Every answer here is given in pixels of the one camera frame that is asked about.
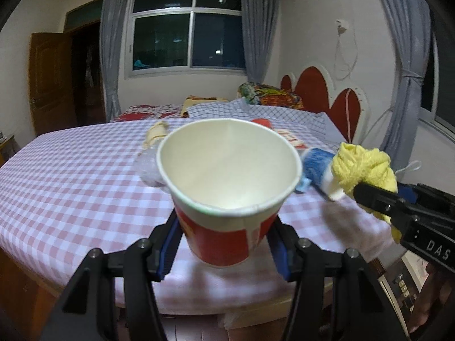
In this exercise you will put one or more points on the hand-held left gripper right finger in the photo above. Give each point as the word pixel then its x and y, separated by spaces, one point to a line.
pixel 282 255

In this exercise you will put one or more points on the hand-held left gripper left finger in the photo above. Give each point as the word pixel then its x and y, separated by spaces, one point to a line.
pixel 170 252

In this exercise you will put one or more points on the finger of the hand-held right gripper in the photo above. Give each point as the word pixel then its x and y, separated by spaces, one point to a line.
pixel 407 191
pixel 376 199

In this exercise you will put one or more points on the yellow cloth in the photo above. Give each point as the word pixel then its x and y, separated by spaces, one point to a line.
pixel 359 163

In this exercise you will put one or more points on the red white paper cup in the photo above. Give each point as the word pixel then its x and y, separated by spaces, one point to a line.
pixel 227 163

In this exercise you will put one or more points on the person's right hand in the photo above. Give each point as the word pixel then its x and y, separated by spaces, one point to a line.
pixel 439 294

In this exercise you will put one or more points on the white appliance with buttons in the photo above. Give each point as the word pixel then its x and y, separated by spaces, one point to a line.
pixel 398 291

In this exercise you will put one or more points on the clear crumpled plastic bag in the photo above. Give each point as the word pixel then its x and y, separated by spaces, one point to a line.
pixel 147 167

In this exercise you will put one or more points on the side window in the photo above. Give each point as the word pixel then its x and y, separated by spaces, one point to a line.
pixel 442 85

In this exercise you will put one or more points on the beige crumpled wrapper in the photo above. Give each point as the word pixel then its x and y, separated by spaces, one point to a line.
pixel 155 135

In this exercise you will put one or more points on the blue grid quilt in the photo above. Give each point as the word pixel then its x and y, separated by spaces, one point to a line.
pixel 284 117

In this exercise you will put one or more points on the red white headboard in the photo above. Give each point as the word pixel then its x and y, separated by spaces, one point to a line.
pixel 312 88

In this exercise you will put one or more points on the grey tied curtain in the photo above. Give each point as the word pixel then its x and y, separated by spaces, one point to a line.
pixel 405 60

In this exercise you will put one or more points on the red round lid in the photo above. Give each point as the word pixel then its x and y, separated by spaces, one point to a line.
pixel 262 123

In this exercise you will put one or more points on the red floral blanket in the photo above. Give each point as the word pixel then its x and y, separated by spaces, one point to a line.
pixel 145 112

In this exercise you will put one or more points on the colourful printed pillow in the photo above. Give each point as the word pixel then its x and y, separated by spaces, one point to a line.
pixel 270 96

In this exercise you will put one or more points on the yellow patterned pillow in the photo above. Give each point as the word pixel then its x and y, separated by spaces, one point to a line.
pixel 202 101

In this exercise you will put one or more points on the wooden side table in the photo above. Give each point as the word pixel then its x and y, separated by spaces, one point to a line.
pixel 7 147

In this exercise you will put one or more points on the brown wooden door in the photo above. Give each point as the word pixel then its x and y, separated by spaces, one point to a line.
pixel 53 81

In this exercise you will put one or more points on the large sliding window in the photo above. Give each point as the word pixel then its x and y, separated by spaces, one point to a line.
pixel 163 42

